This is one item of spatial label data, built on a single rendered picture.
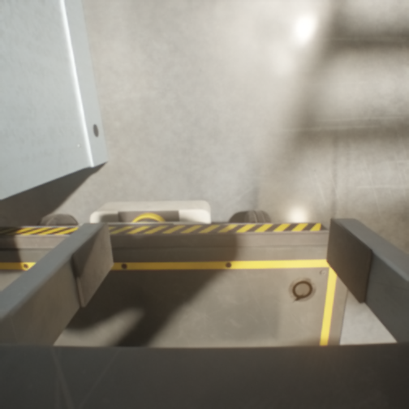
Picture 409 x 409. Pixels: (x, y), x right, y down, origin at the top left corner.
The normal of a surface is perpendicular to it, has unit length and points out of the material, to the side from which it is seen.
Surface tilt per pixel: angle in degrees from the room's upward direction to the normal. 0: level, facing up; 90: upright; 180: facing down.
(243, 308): 0
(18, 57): 90
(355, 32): 0
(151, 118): 0
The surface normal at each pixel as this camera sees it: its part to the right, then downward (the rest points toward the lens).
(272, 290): -0.02, 0.28
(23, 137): 0.99, -0.09
